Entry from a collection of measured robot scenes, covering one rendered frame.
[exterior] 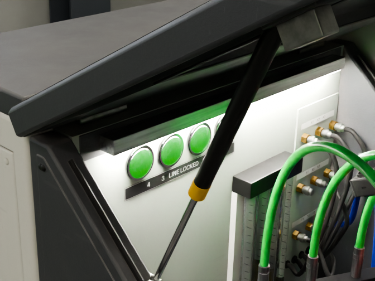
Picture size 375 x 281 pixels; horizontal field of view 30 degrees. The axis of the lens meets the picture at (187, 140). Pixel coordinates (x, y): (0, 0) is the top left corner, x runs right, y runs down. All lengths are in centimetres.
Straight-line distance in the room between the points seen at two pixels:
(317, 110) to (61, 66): 51
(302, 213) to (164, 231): 38
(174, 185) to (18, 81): 28
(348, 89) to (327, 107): 5
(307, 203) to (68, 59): 58
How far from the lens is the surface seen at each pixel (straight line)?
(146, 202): 100
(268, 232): 111
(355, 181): 96
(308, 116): 127
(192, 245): 112
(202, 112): 98
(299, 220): 135
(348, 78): 132
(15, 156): 91
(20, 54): 103
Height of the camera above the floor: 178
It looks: 23 degrees down
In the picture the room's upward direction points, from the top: 1 degrees clockwise
